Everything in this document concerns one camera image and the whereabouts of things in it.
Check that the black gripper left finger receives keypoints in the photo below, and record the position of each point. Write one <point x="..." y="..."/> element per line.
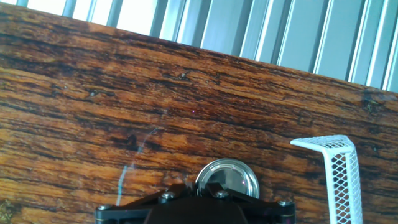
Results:
<point x="124" y="213"/>

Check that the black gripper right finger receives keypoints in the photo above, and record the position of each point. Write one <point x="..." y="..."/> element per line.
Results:
<point x="267" y="213"/>

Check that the small round steel plate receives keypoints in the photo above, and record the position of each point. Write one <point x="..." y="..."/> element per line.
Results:
<point x="230" y="174"/>

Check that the white mesh bent rack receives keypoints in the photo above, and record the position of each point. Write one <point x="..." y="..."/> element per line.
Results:
<point x="329" y="141"/>

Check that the wood grain table mat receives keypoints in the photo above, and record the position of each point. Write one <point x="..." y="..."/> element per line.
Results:
<point x="124" y="93"/>

